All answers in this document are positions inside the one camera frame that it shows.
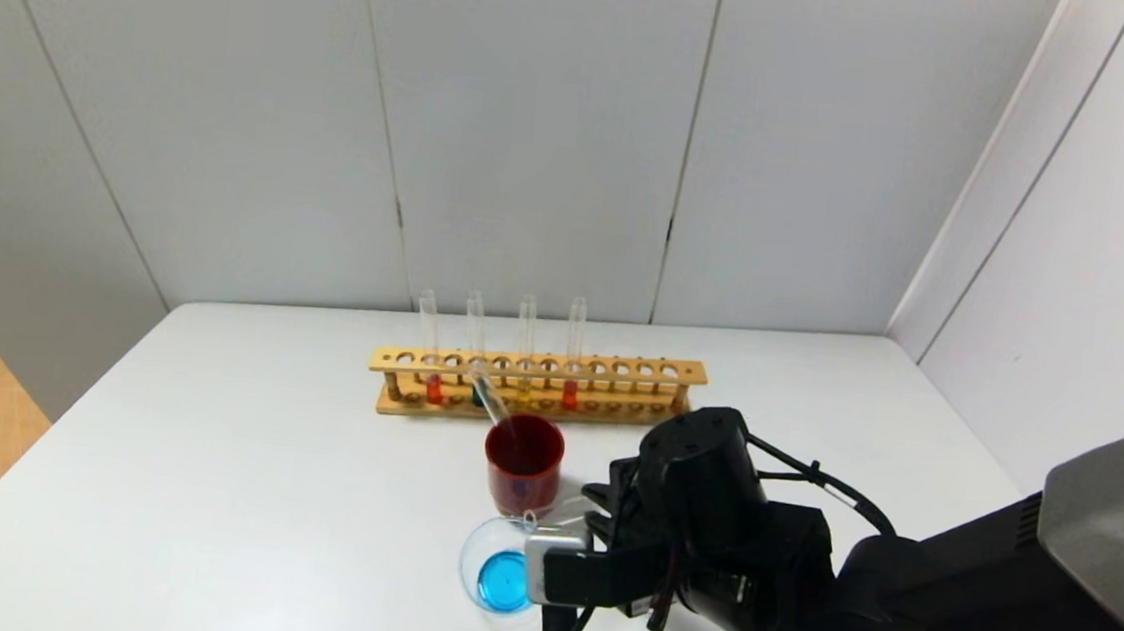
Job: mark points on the clear glass dish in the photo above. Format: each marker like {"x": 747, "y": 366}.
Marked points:
{"x": 501, "y": 582}

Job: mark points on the wooden test tube rack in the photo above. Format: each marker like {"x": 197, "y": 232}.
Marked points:
{"x": 414, "y": 406}

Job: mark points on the glass test tube red pigment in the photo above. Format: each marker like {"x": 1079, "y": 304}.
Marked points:
{"x": 433, "y": 389}
{"x": 570, "y": 395}

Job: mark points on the glass test tube blue pigment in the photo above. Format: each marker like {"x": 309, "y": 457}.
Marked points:
{"x": 490, "y": 395}
{"x": 476, "y": 329}

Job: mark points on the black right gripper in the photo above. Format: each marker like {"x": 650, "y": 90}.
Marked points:
{"x": 706, "y": 527}

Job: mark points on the red plastic cup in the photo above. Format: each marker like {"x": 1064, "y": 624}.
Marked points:
{"x": 520, "y": 488}

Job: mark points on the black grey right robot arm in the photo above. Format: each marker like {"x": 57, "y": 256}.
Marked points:
{"x": 980, "y": 609}

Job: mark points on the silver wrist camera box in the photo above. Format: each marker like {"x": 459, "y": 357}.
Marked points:
{"x": 542, "y": 565}

